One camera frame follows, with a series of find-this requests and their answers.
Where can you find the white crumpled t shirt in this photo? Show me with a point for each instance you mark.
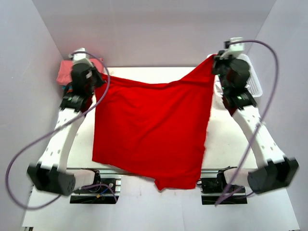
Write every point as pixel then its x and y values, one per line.
pixel 218 88

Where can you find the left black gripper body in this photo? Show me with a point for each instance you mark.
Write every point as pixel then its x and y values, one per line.
pixel 92 87

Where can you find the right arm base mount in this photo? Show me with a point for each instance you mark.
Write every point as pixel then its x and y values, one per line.
pixel 212 183

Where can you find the teal folded t shirt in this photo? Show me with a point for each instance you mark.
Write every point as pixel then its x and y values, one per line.
pixel 69 88

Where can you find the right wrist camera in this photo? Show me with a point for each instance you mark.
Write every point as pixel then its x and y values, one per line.
pixel 232 48

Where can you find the red t shirt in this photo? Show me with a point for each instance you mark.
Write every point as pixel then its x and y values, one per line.
pixel 155 130

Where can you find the aluminium rail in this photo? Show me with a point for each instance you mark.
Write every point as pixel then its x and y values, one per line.
pixel 114 171

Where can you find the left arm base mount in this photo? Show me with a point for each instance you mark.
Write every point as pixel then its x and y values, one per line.
pixel 104 191

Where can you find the white plastic basket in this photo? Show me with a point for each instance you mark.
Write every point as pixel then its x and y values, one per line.
pixel 253 84

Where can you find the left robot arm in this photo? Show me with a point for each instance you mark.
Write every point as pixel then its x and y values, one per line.
pixel 50 173

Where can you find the pink folded t shirt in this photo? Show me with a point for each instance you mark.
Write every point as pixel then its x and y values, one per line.
pixel 64 76

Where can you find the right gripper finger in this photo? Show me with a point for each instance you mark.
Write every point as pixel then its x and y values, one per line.
pixel 217 58
pixel 215 68

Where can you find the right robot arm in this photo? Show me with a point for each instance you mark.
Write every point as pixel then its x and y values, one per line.
pixel 263 167

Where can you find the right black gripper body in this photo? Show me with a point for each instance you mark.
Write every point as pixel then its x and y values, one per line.
pixel 224 65

